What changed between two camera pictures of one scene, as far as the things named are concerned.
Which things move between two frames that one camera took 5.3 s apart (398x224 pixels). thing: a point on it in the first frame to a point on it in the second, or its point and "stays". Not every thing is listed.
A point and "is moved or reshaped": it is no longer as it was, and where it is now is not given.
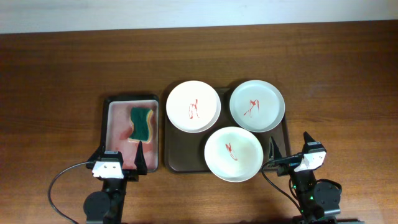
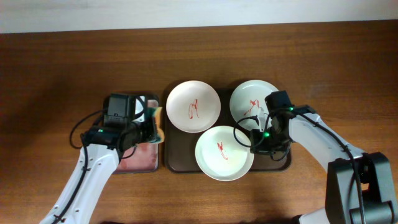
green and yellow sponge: (141, 119) is moved or reshaped
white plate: (257, 106) stays
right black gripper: (287, 167) to (261, 149)
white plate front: (233, 154) is moved or reshaped
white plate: (193, 106) stays
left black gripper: (132, 176) to (149, 132)
